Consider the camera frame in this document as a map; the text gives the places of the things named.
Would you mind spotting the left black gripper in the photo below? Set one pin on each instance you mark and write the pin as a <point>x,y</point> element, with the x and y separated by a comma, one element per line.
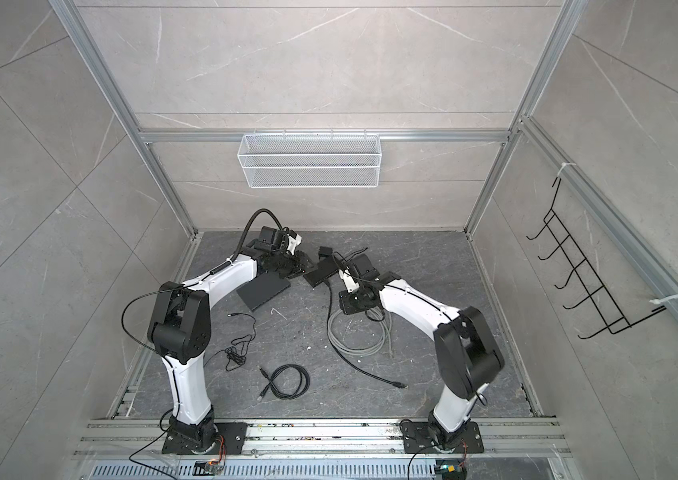
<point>302,263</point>

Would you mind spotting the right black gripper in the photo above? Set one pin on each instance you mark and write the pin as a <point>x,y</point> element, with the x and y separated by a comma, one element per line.
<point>346,306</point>

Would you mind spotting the ribbed black network switch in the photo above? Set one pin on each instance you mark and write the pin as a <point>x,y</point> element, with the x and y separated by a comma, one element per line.
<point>325,269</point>

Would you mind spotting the dark grey network switch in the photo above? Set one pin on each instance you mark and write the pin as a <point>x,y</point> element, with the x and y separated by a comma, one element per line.
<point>262,289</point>

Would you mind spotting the black power adapter with cable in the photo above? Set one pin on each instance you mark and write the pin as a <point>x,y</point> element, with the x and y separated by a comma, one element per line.
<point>326,252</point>

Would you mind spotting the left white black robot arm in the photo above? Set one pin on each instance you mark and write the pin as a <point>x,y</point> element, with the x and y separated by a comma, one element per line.
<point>264,261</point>

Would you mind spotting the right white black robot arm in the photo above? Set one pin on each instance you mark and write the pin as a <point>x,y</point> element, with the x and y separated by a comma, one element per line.
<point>467,353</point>

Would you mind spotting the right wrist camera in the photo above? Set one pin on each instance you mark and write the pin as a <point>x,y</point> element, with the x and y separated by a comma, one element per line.
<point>351,285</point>

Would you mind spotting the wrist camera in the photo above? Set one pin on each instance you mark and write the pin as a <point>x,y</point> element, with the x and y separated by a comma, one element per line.
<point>351,285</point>
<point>293,241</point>

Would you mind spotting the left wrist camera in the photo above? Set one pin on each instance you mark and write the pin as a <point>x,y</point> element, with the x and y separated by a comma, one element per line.
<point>293,241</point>

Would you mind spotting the white wire mesh basket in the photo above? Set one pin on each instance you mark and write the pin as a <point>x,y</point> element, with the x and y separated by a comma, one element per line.
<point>310,160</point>

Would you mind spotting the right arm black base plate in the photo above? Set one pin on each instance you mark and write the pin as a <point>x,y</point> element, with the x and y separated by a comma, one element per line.
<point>429,437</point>

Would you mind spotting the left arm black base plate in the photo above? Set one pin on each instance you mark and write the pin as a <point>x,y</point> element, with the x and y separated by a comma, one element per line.
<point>219,438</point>

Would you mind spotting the black wire hook rack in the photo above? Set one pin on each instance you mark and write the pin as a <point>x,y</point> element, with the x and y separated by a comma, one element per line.
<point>611,318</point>

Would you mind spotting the aluminium mounting rail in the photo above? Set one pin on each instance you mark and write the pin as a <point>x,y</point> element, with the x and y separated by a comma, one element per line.
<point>328,438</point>

